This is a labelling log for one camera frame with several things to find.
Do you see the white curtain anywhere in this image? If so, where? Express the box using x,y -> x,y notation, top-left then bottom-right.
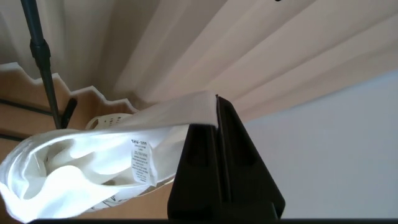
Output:
0,0 -> 398,123

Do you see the black clothes rack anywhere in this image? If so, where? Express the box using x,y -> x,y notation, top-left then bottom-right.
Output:
0,0 -> 78,142

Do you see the white printed garment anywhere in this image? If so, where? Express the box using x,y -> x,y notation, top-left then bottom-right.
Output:
0,90 -> 220,223

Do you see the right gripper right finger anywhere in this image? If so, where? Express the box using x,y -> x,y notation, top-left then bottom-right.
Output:
216,96 -> 286,219

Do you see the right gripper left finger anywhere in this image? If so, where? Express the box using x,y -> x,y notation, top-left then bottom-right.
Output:
167,123 -> 223,219

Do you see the white laundry basket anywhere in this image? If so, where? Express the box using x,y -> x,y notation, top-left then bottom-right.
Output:
85,113 -> 135,130

